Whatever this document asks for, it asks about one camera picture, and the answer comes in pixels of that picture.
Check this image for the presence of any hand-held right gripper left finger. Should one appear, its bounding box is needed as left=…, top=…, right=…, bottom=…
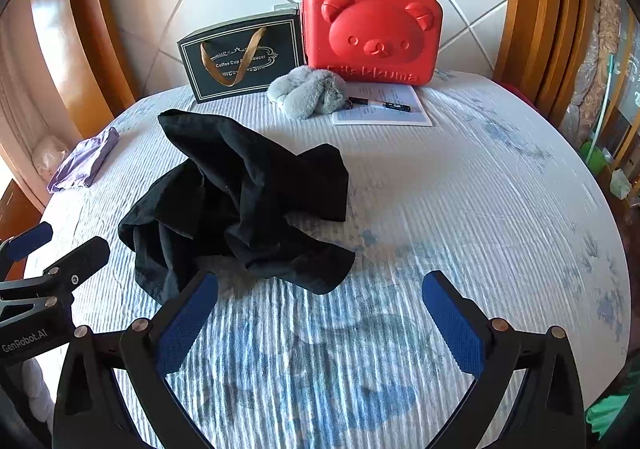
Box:
left=52, top=270, right=219, bottom=449

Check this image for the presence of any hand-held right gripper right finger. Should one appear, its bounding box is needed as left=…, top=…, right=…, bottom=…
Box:
left=421, top=270, right=587, bottom=449

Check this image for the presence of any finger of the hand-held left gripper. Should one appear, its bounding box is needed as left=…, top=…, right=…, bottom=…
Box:
left=0, top=222, right=54, bottom=275
left=42, top=236, right=111, bottom=297

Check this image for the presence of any black garment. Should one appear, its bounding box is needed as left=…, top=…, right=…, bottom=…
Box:
left=118, top=109, right=356, bottom=305

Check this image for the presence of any dark wooden nightstand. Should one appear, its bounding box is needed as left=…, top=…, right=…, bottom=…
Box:
left=0, top=179, right=45, bottom=242

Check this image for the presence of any purple folded cloth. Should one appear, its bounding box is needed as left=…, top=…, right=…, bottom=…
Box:
left=47, top=127, right=120, bottom=193

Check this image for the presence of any blue patterned white bed sheet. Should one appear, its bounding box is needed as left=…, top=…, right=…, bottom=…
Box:
left=24, top=70, right=632, bottom=449

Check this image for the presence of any green cloth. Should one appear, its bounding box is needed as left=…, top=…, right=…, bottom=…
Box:
left=584, top=386, right=628, bottom=442

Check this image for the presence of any glossy wooden wardrobe panel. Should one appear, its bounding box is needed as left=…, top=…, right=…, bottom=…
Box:
left=0, top=0, right=96, bottom=140

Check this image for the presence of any green plastic object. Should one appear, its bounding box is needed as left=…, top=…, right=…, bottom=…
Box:
left=579, top=139, right=610, bottom=176

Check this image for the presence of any white paper sheet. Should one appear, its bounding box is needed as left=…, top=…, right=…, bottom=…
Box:
left=332, top=83, right=434, bottom=127

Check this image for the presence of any black pen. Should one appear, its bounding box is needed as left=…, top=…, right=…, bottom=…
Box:
left=345, top=96, right=417, bottom=113

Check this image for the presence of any black gift bag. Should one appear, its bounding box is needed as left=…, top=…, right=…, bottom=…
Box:
left=177, top=12, right=307, bottom=104

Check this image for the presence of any grey fluffy plush toy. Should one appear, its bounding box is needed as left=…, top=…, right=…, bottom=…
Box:
left=267, top=66, right=351, bottom=120

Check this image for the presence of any red bear-face suitcase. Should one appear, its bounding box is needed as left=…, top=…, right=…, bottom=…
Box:
left=300, top=0, right=444, bottom=87

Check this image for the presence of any floral patterned curtain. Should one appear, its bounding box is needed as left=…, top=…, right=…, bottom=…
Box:
left=557, top=0, right=640, bottom=145

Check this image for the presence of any wooden headboard post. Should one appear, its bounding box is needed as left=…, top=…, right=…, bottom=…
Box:
left=62, top=0, right=142, bottom=102
left=492, top=0, right=601, bottom=116

